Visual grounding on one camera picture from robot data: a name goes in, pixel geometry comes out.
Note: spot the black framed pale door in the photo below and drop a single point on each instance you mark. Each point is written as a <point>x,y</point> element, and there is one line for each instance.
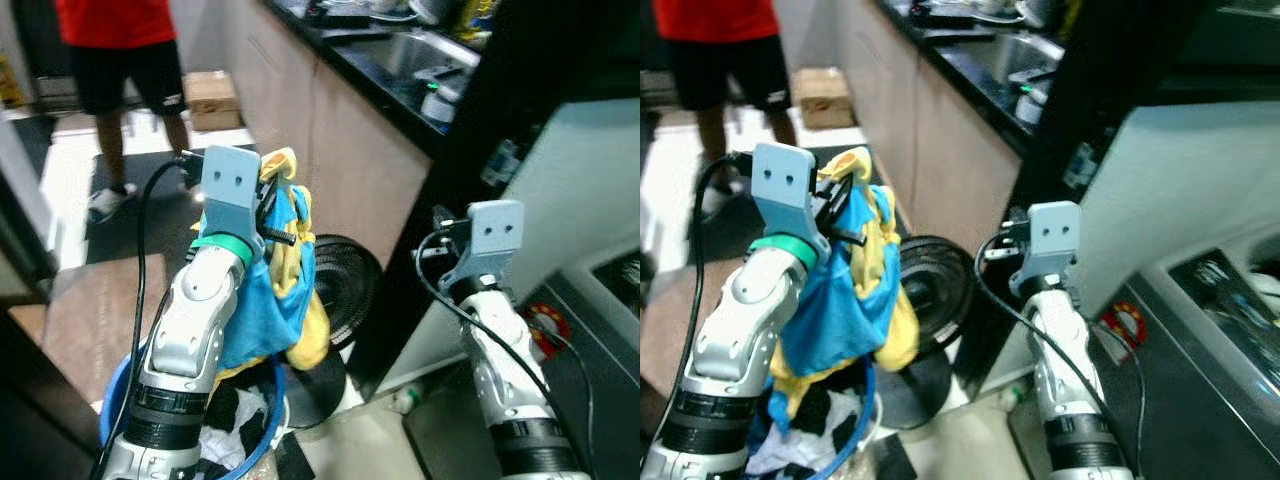
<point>1150,180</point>
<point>560,180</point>

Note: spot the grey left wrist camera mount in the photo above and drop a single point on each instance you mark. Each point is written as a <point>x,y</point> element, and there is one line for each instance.
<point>788,195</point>
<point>232,195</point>

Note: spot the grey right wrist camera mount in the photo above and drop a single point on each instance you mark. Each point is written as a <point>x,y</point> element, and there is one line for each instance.
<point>490,240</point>
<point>1050,245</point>

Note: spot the red round sticker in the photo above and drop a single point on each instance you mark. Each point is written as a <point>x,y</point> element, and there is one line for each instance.
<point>1125,322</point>
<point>548,325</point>

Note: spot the black floor fan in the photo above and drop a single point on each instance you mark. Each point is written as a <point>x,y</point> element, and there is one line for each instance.
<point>350,285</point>
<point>935,290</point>

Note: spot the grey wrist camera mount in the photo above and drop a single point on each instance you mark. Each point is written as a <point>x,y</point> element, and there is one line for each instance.
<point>490,240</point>
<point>788,195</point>
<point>232,195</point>
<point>1050,245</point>

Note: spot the person red shirt black shorts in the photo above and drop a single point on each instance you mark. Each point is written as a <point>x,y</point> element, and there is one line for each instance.
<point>720,60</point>
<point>125,60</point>

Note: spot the wooden kitchen counter cabinet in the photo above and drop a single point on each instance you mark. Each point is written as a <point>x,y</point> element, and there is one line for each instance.
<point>340,150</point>
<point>940,140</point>

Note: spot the blue and yellow garment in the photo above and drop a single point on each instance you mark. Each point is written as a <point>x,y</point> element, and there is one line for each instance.
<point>275,300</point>
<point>850,310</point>

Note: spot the brown wooden board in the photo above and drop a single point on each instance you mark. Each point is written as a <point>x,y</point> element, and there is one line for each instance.
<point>100,320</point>
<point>680,325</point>

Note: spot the steel kitchen sink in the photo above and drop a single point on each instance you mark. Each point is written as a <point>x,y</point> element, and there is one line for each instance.
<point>420,55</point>
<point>1025,55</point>

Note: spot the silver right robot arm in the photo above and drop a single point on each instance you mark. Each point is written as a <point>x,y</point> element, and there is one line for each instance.
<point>510,370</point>
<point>1070,380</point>

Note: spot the dark grey washing machine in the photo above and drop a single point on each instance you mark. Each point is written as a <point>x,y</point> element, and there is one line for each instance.
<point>1200,400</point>
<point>600,400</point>

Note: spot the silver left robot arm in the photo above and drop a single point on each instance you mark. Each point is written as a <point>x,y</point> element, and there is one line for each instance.
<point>190,330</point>
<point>740,330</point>

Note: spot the blue plastic bucket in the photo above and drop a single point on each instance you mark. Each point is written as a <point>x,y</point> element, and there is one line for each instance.
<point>265,430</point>
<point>865,420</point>

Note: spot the black and white garment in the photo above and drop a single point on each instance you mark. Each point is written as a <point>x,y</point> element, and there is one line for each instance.
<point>240,430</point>
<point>810,440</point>

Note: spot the brown cardboard box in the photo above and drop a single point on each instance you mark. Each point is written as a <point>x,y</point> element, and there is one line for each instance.
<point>822,97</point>
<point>212,100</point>

